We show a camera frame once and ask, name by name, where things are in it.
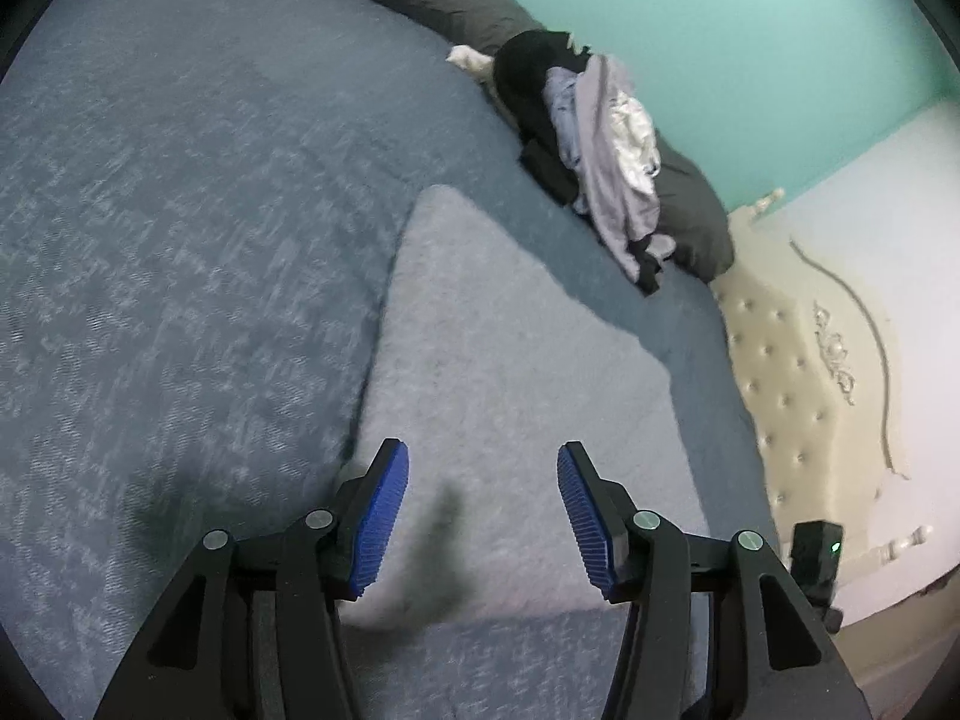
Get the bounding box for lavender and black jacket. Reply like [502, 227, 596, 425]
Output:
[493, 29, 675, 294]

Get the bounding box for white sock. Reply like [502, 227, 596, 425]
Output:
[446, 44, 494, 82]

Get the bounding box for blue patterned bedspread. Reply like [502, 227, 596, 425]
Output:
[2, 0, 773, 718]

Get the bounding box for grey knit sweater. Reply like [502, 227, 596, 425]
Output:
[347, 185, 706, 631]

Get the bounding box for cream tufted headboard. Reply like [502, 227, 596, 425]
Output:
[707, 99, 960, 685]

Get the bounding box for dark grey long pillow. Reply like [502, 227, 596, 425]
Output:
[373, 0, 736, 293]

